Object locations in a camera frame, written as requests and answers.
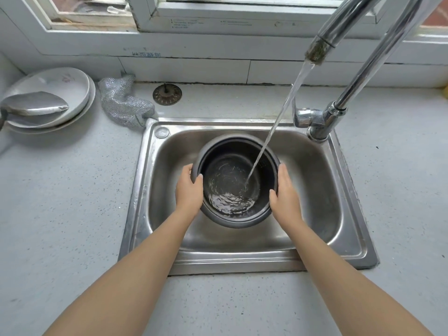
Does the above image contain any person's left hand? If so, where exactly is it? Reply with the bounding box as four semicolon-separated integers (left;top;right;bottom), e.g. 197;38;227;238
175;164;204;219

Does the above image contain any person's right hand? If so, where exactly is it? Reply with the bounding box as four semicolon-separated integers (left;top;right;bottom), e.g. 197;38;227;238
269;164;304;228

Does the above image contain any black rice cooker pot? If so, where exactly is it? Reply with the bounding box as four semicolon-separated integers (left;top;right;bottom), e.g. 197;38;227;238
190;133;281;229

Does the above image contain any person's left forearm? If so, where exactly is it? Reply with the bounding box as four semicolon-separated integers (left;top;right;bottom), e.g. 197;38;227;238
42;210;196;336

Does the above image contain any person's right forearm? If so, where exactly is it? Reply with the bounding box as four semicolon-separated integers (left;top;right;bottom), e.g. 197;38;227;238
283;219;434;336

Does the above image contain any stainless steel sink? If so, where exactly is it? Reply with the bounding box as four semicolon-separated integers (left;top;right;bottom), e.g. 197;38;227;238
118;117;380;276

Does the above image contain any round metal sink strainer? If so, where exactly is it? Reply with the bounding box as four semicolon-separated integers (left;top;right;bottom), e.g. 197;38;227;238
153;84;183;106

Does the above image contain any silver mesh scrubbing cloth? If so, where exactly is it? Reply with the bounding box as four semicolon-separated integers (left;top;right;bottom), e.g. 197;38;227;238
98;74;155;129

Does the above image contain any chrome faucet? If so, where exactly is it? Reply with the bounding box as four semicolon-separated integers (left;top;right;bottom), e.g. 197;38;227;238
293;0;425;143

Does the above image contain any silver metal spatula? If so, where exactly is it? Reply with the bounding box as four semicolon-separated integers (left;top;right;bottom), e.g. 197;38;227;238
0;91;69;131

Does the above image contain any white window frame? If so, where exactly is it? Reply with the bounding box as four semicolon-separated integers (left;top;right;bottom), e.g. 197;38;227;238
0;0;448;65

